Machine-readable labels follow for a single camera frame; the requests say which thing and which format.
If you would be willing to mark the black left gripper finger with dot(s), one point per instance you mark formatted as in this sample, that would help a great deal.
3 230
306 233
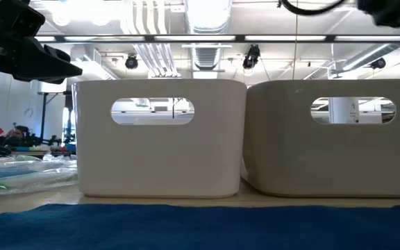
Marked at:
40 69
58 52

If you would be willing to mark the black background robot arm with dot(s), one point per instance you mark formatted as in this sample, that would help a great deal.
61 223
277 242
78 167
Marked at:
47 141

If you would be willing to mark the white ceiling unit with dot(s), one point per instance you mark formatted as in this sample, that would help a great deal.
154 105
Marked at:
52 87

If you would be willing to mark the black stand pole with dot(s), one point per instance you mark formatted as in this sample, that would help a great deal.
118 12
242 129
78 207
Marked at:
43 118

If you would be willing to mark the black ceiling spotlight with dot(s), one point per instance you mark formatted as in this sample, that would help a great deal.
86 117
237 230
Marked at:
378 63
131 62
251 57

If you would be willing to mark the white ceiling pipes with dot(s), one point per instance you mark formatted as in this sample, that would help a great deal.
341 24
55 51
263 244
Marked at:
162 62

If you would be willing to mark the white pillar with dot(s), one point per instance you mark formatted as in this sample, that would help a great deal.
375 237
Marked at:
342 111

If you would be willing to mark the white plastic bin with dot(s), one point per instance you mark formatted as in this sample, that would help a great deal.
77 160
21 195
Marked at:
158 159

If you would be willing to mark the grey plastic bin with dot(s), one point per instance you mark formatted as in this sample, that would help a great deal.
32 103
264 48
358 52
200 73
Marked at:
332 159

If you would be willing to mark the blue cloth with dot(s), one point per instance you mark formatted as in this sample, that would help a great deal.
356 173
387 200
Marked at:
200 229

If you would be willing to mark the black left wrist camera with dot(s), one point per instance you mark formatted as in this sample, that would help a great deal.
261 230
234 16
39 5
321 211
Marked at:
9 17

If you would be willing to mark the silver ceiling duct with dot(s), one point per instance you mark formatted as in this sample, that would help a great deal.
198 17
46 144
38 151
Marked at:
207 17

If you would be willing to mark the black overhead frame beam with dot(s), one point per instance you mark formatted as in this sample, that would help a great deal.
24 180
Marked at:
240 38

